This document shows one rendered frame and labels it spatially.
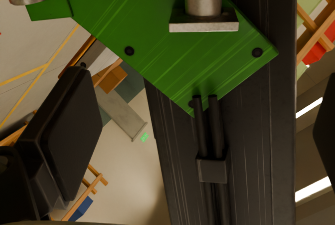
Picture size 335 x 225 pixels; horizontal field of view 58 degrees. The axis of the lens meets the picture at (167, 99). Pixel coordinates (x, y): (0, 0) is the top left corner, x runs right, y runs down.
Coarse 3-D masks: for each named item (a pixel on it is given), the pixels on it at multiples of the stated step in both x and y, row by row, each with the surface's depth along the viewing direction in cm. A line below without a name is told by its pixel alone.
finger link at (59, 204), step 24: (72, 72) 11; (48, 96) 9; (72, 96) 10; (48, 120) 9; (72, 120) 10; (96, 120) 12; (24, 144) 8; (48, 144) 8; (72, 144) 10; (96, 144) 12; (48, 168) 9; (72, 168) 10; (48, 192) 9; (72, 192) 10
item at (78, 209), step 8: (32, 112) 634; (24, 128) 587; (8, 136) 553; (16, 136) 570; (0, 144) 534; (8, 144) 566; (88, 168) 648; (96, 176) 650; (88, 184) 671; (96, 184) 632; (104, 184) 652; (88, 192) 601; (96, 192) 673; (80, 200) 578; (88, 200) 599; (72, 208) 556; (80, 208) 575; (64, 216) 591; (72, 216) 579; (80, 216) 573
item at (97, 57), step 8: (88, 40) 44; (96, 40) 44; (80, 48) 45; (88, 48) 45; (96, 48) 44; (104, 48) 44; (80, 56) 46; (88, 56) 45; (96, 56) 45; (104, 56) 48; (112, 56) 54; (72, 64) 47; (80, 64) 46; (88, 64) 46; (96, 64) 49; (104, 64) 55; (96, 72) 55
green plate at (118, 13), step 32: (96, 0) 28; (128, 0) 27; (160, 0) 27; (224, 0) 26; (96, 32) 30; (128, 32) 29; (160, 32) 29; (192, 32) 28; (224, 32) 28; (256, 32) 28; (128, 64) 31; (160, 64) 31; (192, 64) 30; (224, 64) 30; (256, 64) 29
